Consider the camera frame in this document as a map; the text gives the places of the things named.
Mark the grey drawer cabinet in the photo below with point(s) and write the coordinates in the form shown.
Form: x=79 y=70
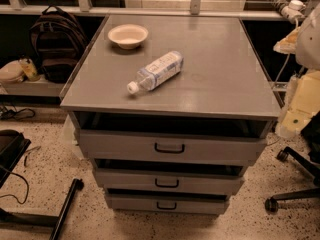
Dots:
x=220 y=91

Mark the black office chair base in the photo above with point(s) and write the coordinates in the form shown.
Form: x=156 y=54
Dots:
x=271 y=204

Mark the black stand leg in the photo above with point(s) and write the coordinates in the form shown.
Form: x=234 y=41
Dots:
x=54 y=223

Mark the grey top drawer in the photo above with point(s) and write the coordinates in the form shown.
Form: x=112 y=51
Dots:
x=170 y=148

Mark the dark brown backpack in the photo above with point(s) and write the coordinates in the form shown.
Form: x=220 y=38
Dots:
x=59 y=42

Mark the clear plastic water bottle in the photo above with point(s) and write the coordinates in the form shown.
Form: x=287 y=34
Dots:
x=156 y=73

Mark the grey metal shelf rail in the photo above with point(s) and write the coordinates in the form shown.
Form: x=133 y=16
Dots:
x=102 y=11

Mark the white power strip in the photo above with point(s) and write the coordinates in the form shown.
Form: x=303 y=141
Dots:
x=290 y=10

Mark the white bowl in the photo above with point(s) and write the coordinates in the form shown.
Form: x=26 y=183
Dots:
x=128 y=36

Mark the black equipment case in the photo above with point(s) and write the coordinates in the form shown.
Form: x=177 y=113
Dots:
x=13 y=144

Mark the white plastic bag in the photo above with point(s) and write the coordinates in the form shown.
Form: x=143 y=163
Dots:
x=11 y=73

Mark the yellow drink bottle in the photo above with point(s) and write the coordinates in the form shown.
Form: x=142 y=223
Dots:
x=29 y=69

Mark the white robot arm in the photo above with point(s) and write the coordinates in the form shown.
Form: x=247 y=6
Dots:
x=302 y=99

